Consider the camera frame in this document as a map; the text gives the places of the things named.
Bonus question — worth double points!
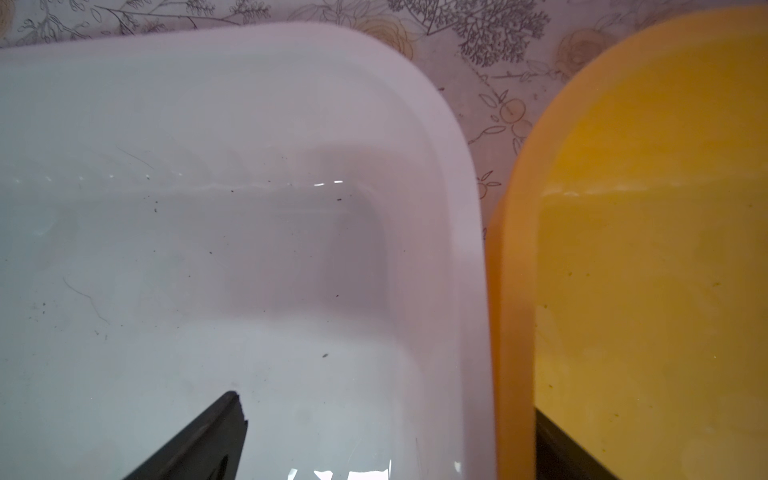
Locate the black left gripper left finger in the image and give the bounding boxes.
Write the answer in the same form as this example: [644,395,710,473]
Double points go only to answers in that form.
[126,391,248,480]

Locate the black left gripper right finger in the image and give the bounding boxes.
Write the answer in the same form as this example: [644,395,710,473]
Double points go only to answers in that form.
[535,409,618,480]

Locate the yellow plastic storage box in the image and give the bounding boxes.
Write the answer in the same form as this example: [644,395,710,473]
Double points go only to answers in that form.
[486,3,767,479]

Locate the white plastic storage box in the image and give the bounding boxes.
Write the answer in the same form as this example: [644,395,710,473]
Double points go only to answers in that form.
[1,23,497,479]

